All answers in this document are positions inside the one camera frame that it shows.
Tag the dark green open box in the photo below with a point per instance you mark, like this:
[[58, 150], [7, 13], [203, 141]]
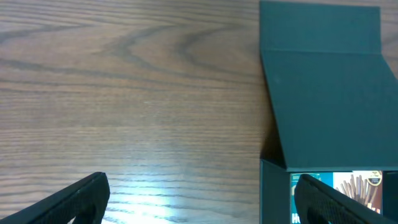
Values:
[[334, 100]]

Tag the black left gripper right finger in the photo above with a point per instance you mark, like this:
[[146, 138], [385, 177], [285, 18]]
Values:
[[349, 211]]

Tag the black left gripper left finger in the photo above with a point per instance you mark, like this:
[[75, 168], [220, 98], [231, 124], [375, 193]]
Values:
[[83, 202]]

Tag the brown chocolate stick box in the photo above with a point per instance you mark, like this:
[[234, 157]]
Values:
[[363, 186]]

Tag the teal cookie packet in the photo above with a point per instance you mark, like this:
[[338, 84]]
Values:
[[314, 201]]

